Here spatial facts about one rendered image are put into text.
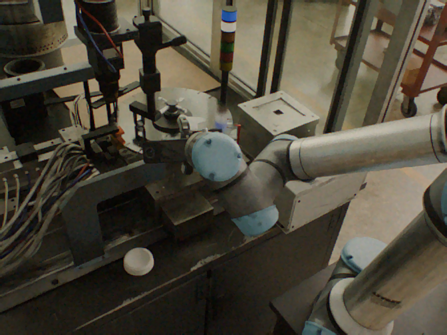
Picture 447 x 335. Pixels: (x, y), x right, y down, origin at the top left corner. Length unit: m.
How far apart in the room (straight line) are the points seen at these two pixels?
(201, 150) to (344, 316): 0.36
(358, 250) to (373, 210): 1.56
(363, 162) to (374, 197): 1.81
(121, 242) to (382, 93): 0.77
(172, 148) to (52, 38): 0.93
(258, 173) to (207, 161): 0.12
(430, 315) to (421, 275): 1.48
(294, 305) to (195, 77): 1.05
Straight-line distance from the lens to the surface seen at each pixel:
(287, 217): 1.17
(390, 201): 2.56
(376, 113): 1.25
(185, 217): 1.12
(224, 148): 0.69
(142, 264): 1.10
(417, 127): 0.71
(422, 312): 2.13
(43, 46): 1.70
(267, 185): 0.76
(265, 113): 1.36
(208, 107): 1.27
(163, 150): 0.88
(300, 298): 1.09
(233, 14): 1.34
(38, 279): 1.13
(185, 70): 1.86
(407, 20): 1.14
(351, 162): 0.74
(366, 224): 2.38
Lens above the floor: 1.64
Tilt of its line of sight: 41 degrees down
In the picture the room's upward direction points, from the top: 5 degrees clockwise
